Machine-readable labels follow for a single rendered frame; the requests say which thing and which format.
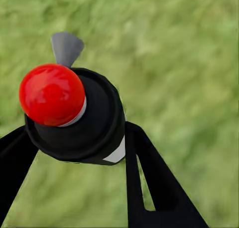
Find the pesticide atomizer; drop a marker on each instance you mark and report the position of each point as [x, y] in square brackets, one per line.
[73, 114]

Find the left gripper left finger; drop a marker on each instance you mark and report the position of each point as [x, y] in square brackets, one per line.
[17, 153]

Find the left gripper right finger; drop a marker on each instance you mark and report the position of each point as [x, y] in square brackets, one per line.
[173, 207]

